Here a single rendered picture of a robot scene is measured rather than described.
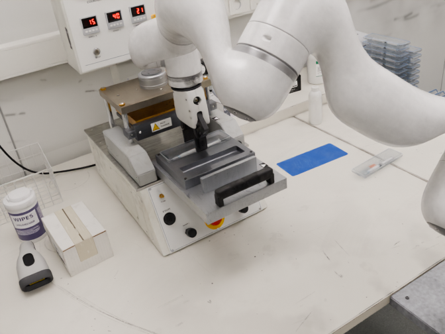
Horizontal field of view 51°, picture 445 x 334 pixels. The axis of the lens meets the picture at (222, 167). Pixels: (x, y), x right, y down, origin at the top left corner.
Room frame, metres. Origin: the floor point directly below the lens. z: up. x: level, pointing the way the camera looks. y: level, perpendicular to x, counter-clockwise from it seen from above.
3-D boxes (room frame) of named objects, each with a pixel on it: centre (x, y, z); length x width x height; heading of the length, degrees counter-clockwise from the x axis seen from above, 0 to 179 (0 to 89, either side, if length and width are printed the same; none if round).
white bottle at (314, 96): (1.61, -0.38, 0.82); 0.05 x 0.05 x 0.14
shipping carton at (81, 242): (1.02, 0.42, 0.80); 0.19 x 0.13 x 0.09; 28
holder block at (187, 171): (1.04, 0.04, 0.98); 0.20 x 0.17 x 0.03; 118
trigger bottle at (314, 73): (1.90, -0.46, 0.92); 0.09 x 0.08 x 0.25; 35
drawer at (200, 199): (0.99, 0.02, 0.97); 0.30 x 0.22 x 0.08; 28
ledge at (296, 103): (1.85, -0.31, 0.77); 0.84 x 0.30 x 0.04; 118
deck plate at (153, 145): (1.30, 0.18, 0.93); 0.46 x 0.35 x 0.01; 28
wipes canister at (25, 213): (1.12, 0.58, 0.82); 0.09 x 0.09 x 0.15
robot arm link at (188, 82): (1.07, 0.06, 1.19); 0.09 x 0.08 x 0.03; 28
